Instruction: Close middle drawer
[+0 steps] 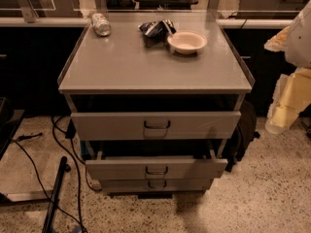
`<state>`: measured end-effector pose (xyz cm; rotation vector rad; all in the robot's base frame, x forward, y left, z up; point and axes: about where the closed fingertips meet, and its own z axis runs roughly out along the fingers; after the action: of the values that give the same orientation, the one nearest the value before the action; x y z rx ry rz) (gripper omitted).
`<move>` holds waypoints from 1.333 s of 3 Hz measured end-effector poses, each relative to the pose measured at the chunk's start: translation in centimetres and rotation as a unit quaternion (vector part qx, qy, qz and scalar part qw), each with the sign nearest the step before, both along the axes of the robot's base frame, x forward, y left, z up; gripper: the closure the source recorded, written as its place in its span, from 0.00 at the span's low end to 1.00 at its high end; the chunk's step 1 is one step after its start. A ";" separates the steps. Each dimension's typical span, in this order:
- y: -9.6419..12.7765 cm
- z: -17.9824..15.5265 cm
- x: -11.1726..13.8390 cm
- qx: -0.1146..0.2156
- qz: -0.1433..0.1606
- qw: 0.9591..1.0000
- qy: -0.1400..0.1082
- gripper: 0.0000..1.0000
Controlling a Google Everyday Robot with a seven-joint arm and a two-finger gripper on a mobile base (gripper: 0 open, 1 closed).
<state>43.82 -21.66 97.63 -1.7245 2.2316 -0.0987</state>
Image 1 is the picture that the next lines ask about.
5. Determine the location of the grey drawer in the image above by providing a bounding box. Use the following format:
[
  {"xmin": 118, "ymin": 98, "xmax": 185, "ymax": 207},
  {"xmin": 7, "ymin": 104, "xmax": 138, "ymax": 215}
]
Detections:
[
  {"xmin": 100, "ymin": 178, "xmax": 213, "ymax": 193},
  {"xmin": 86, "ymin": 151, "xmax": 227, "ymax": 181},
  {"xmin": 71, "ymin": 112, "xmax": 241, "ymax": 141}
]

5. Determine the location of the blue white chip bag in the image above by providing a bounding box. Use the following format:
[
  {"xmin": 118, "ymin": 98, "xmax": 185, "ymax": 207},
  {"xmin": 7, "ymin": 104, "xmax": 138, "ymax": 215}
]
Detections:
[{"xmin": 138, "ymin": 19, "xmax": 176, "ymax": 39}]

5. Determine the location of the black floor cable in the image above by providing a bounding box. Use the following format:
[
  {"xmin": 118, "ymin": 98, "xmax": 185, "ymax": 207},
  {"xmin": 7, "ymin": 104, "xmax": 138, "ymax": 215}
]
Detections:
[{"xmin": 13, "ymin": 115, "xmax": 95, "ymax": 233}]

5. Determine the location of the black stand leg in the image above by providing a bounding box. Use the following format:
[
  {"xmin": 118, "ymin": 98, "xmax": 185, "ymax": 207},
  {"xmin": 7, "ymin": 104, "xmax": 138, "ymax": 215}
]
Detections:
[{"xmin": 42, "ymin": 156, "xmax": 68, "ymax": 233}]

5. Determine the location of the grey drawer cabinet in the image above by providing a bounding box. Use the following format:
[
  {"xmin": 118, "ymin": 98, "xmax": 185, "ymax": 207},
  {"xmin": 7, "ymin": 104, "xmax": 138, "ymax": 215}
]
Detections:
[{"xmin": 58, "ymin": 12, "xmax": 254, "ymax": 196}]

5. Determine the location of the grey top drawer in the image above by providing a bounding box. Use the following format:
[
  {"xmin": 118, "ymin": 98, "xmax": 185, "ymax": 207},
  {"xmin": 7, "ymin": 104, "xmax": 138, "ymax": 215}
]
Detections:
[{"xmin": 71, "ymin": 112, "xmax": 241, "ymax": 141}]

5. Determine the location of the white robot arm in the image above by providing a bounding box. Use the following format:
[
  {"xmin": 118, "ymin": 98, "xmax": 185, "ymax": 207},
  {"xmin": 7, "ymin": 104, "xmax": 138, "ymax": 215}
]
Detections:
[{"xmin": 264, "ymin": 2, "xmax": 311, "ymax": 134}]

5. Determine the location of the silver soda can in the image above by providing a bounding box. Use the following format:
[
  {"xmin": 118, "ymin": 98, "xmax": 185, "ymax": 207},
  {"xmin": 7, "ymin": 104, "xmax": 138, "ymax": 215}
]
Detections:
[{"xmin": 91, "ymin": 13, "xmax": 111, "ymax": 37}]

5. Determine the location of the grey bottom drawer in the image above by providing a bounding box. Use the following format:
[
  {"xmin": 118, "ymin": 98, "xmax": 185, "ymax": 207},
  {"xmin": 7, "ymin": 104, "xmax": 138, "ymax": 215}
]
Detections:
[{"xmin": 100, "ymin": 178, "xmax": 213, "ymax": 193}]

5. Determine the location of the white bowl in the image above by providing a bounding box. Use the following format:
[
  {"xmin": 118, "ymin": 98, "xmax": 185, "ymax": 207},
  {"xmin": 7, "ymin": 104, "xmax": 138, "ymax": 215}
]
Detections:
[{"xmin": 167, "ymin": 30, "xmax": 207, "ymax": 55}]

